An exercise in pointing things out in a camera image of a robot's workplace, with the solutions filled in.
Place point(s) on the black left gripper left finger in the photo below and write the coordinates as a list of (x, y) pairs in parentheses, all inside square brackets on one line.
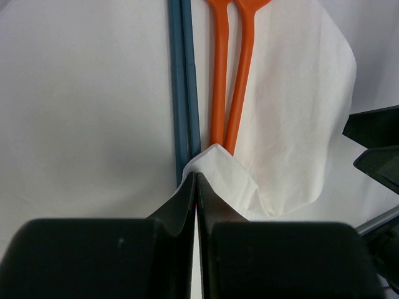
[(105, 258)]

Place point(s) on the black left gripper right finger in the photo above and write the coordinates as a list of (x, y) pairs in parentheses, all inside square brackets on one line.
[(244, 259)]

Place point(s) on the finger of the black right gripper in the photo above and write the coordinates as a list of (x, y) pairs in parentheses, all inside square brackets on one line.
[(375, 128), (381, 164)]

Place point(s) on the white paper napkin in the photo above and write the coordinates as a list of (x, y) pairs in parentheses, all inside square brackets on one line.
[(86, 110)]

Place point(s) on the orange plastic spoon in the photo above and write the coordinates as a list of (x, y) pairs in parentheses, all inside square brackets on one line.
[(247, 10)]

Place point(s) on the orange plastic fork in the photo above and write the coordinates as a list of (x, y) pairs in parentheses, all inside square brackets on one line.
[(221, 37)]

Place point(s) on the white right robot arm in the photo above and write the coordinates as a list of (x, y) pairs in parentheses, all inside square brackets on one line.
[(383, 247)]

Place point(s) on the aluminium front rail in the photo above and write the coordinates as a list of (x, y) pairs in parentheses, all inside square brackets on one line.
[(378, 221)]

